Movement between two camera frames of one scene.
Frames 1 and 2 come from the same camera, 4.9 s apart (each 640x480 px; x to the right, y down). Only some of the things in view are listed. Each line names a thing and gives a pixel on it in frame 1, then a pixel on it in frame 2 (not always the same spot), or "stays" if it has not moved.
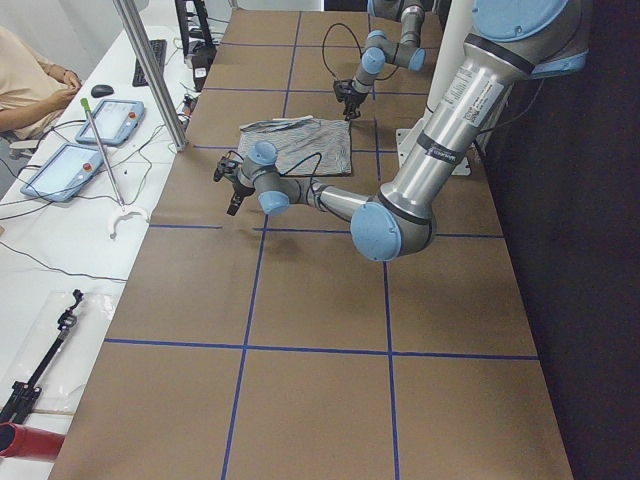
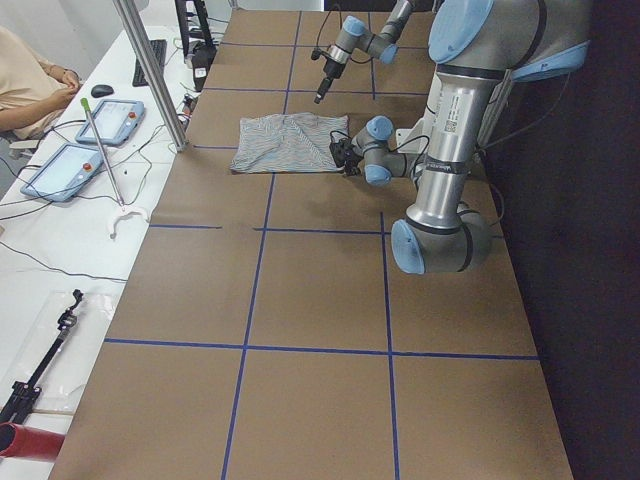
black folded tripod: x=24 y=392 stays
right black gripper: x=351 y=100 to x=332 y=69
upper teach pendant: x=116 y=122 stays
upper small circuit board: x=188 y=103 stays
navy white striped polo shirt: x=306 y=146 stays
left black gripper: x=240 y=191 to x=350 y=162
